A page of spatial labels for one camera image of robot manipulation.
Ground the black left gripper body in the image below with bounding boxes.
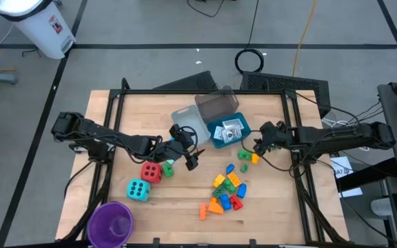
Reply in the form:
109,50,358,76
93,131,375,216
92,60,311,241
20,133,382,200
154,123,195,164

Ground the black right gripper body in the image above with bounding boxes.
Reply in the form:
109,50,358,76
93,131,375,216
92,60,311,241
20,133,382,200
259,120,292,153

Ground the green two-stud toy block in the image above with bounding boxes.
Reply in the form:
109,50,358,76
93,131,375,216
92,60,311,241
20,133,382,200
237,148,253,161

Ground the light green toy block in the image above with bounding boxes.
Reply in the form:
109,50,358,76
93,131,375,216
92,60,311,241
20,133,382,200
161,161,175,178

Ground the red foam die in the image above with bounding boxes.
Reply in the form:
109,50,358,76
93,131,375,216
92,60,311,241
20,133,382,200
140,161,163,184

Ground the orange yellow studded brick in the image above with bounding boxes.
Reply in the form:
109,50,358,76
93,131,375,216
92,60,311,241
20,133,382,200
226,171,243,188

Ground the dark green brick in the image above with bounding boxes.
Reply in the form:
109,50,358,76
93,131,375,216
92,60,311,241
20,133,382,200
212,185,227,199

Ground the green round-stud toy block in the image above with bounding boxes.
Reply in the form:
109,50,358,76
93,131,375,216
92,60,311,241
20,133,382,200
223,178,237,194

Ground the orange sloped toy block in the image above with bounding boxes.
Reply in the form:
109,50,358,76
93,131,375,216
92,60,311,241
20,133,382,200
207,196,225,216

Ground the large blue toy block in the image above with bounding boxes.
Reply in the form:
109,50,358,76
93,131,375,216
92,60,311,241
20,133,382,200
219,194,233,211

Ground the smoky translucent plastic bin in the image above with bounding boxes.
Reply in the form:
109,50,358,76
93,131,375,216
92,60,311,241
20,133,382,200
194,85,241,125

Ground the teal foam die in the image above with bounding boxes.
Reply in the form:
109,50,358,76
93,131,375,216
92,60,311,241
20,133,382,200
126,178,152,202

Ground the red toy block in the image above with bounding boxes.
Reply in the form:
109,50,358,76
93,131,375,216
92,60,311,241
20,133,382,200
229,194,245,211

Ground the teal plastic bin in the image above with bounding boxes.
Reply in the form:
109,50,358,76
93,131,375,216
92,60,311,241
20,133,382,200
206,112,252,149

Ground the light grey plastic bin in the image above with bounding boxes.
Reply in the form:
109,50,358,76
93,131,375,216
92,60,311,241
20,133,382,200
170,104,212,145

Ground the black flat panel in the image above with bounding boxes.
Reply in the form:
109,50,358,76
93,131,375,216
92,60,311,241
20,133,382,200
152,70,219,92

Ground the white paper sheet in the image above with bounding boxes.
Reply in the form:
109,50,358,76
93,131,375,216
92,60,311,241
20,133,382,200
329,156,364,199

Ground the black cart base beam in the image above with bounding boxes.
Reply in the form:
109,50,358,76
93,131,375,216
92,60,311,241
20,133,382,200
335,157,397,193

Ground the purple plastic bucket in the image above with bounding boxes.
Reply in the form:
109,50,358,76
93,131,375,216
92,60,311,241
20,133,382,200
86,200,134,248

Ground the white paper roll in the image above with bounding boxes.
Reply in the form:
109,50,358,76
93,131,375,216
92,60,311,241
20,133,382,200
370,197,394,217

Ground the white pedal trash can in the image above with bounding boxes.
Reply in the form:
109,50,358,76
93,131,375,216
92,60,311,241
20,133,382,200
0,0,77,60

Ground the white cable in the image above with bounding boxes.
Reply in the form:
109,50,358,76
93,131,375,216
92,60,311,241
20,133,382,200
321,116,371,152

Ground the black aluminium table frame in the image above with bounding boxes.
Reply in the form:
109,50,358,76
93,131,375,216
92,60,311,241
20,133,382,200
55,77,350,248

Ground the black coiled cable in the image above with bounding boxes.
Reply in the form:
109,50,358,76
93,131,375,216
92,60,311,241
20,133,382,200
234,0,265,74

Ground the yellow cable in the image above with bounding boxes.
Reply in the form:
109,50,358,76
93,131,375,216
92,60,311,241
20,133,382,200
292,0,319,78

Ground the black floor cable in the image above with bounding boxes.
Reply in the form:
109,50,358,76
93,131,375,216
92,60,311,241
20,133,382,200
186,0,226,18

